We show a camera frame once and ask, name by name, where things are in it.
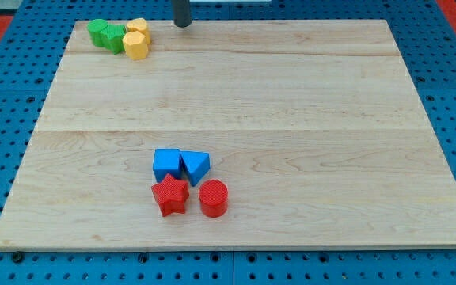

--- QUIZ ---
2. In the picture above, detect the yellow block rear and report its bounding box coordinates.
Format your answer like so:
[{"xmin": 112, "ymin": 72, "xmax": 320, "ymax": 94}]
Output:
[{"xmin": 126, "ymin": 18, "xmax": 151, "ymax": 45}]

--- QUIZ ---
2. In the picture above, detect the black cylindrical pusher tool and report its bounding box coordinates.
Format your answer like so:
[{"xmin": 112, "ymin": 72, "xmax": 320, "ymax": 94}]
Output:
[{"xmin": 172, "ymin": 0, "xmax": 192, "ymax": 28}]

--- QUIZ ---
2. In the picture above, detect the blue triangle block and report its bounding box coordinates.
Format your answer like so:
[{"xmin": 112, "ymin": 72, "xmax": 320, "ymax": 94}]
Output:
[{"xmin": 180, "ymin": 150, "xmax": 211, "ymax": 186}]

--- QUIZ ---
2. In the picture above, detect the red star block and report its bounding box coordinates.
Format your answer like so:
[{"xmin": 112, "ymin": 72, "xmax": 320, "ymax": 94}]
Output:
[{"xmin": 151, "ymin": 173, "xmax": 189, "ymax": 217}]

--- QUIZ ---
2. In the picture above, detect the blue cube block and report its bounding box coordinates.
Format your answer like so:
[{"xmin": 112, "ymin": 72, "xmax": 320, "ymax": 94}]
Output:
[{"xmin": 153, "ymin": 149, "xmax": 182, "ymax": 182}]

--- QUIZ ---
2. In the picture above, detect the red cylinder block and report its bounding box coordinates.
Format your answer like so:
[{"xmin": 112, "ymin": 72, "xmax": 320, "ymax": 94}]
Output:
[{"xmin": 198, "ymin": 180, "xmax": 228, "ymax": 218}]

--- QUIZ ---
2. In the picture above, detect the green star block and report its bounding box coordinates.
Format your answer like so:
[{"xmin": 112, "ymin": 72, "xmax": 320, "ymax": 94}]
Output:
[{"xmin": 100, "ymin": 24, "xmax": 126, "ymax": 55}]

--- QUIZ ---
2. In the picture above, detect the yellow hexagon block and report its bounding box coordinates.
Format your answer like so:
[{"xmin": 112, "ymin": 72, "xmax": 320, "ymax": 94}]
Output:
[{"xmin": 123, "ymin": 32, "xmax": 149, "ymax": 60}]

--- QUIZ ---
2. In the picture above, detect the green cylinder block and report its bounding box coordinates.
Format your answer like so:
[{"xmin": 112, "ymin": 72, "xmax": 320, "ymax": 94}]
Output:
[{"xmin": 86, "ymin": 19, "xmax": 108, "ymax": 48}]

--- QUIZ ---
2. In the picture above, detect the wooden board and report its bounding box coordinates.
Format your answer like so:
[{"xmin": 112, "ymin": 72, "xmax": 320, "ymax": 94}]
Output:
[{"xmin": 0, "ymin": 20, "xmax": 456, "ymax": 252}]

